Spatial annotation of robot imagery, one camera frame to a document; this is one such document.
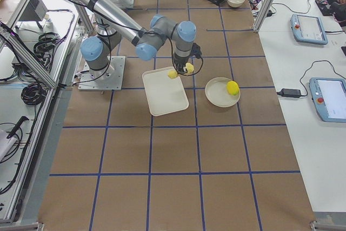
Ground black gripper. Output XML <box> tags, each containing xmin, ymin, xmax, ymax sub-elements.
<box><xmin>172</xmin><ymin>55</ymin><xmax>192</xmax><ymax>77</ymax></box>

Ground yellow bread loaf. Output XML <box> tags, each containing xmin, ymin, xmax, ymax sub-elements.
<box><xmin>168</xmin><ymin>62</ymin><xmax>194</xmax><ymax>79</ymax></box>

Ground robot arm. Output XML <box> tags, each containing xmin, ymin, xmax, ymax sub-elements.
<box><xmin>73</xmin><ymin>0</ymin><xmax>201</xmax><ymax>76</ymax></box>

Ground white shallow bowl plate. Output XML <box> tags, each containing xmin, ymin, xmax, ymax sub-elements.
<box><xmin>205</xmin><ymin>77</ymin><xmax>241</xmax><ymax>108</ymax></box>

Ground white rectangular tray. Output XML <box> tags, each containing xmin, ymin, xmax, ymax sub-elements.
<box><xmin>142</xmin><ymin>67</ymin><xmax>189</xmax><ymax>116</ymax></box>

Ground yellow lemon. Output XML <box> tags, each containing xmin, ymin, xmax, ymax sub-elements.
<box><xmin>226</xmin><ymin>81</ymin><xmax>240</xmax><ymax>96</ymax></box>

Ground black power brick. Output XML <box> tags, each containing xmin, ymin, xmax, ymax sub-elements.
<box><xmin>278</xmin><ymin>88</ymin><xmax>302</xmax><ymax>98</ymax></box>

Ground blue teach pendant far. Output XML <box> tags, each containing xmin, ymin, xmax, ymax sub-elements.
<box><xmin>290</xmin><ymin>14</ymin><xmax>328</xmax><ymax>45</ymax></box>

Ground blue teach pendant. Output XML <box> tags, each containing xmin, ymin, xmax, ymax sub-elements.
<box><xmin>309</xmin><ymin>77</ymin><xmax>345</xmax><ymax>123</ymax></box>
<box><xmin>290</xmin><ymin>14</ymin><xmax>328</xmax><ymax>45</ymax></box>

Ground blue teach pendant near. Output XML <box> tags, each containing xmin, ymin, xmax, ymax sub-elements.
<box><xmin>309</xmin><ymin>77</ymin><xmax>345</xmax><ymax>123</ymax></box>

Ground grey control box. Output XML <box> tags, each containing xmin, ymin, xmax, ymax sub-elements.
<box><xmin>18</xmin><ymin>0</ymin><xmax>48</xmax><ymax>29</ymax></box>

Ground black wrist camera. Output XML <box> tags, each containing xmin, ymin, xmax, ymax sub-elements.
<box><xmin>191</xmin><ymin>43</ymin><xmax>202</xmax><ymax>59</ymax></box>

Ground coiled black cables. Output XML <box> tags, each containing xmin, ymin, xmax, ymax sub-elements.
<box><xmin>21</xmin><ymin>32</ymin><xmax>67</xmax><ymax>106</ymax></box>

